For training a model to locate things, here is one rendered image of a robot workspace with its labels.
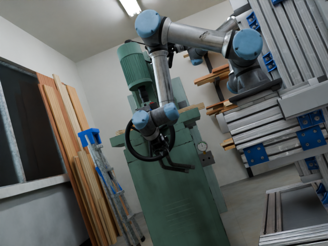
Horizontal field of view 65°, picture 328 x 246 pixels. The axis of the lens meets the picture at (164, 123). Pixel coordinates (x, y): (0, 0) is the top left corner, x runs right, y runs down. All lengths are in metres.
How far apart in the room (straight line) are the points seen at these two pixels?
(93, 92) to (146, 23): 3.43
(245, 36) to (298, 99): 0.31
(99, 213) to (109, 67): 2.48
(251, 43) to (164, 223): 1.13
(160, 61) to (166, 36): 0.15
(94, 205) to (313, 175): 2.19
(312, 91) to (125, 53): 1.23
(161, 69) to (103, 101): 3.23
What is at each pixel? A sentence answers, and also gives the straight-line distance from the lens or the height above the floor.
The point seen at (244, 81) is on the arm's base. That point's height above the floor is 0.87.
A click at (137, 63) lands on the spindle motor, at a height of 1.34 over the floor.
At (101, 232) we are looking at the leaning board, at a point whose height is 0.15.
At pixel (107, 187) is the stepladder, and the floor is 0.59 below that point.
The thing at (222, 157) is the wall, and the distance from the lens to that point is 4.03.
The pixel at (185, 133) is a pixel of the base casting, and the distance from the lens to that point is 1.61.
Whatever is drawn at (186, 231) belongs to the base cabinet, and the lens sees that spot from 1.68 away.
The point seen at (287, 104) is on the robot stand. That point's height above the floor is 0.70.
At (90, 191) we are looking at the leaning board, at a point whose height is 0.59.
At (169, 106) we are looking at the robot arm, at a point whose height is 0.86.
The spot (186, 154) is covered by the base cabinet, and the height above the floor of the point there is 0.64.
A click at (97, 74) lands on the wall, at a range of 4.55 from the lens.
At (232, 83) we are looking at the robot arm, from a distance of 1.82.
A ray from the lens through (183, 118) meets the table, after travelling 1.62.
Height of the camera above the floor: 0.66
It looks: 8 degrees up
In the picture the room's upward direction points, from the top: 19 degrees counter-clockwise
